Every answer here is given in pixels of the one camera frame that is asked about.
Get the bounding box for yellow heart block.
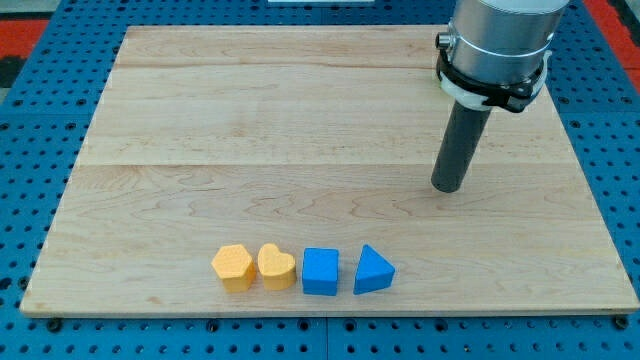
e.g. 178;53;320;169
258;243;297;291

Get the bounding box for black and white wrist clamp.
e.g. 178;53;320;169
436;50;552;113

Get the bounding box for yellow hexagon block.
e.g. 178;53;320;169
211;244;256;293

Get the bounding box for blue square block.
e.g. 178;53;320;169
302;247;339;296

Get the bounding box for blue triangle block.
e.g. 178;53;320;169
353;244;396;295

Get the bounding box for light wooden board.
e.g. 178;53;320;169
20;26;639;318

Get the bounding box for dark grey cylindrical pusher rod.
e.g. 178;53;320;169
431;102;491;193

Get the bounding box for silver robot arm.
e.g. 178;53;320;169
436;0;568;85

